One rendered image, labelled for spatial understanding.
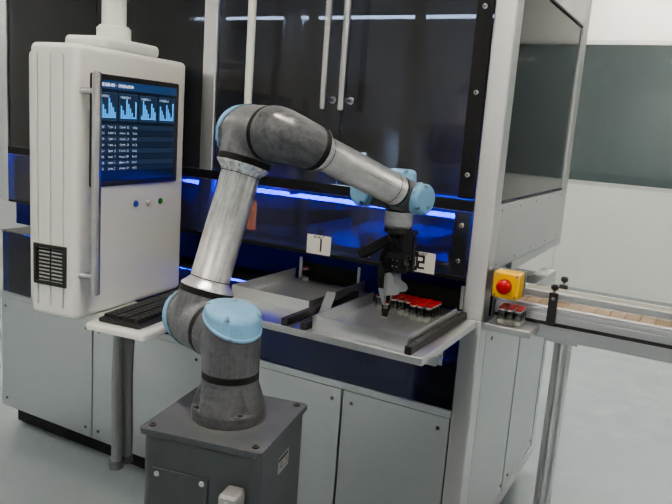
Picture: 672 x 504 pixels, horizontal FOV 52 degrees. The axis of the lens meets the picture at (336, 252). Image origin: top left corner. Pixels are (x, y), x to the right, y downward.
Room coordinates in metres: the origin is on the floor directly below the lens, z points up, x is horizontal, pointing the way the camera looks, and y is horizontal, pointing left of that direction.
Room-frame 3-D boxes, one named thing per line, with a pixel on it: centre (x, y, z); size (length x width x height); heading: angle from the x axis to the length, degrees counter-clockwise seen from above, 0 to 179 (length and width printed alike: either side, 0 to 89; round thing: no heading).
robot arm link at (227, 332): (1.34, 0.20, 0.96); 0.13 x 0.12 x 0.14; 41
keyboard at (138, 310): (2.01, 0.51, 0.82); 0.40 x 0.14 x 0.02; 158
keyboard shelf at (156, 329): (2.03, 0.54, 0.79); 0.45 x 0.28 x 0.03; 158
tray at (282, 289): (2.03, 0.10, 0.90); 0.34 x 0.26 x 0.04; 152
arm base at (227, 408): (1.34, 0.20, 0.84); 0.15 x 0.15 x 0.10
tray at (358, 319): (1.77, -0.15, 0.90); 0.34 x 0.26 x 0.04; 151
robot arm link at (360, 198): (1.74, -0.09, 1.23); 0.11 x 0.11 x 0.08; 41
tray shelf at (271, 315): (1.89, -0.02, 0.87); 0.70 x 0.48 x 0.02; 62
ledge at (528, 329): (1.89, -0.51, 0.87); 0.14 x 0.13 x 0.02; 152
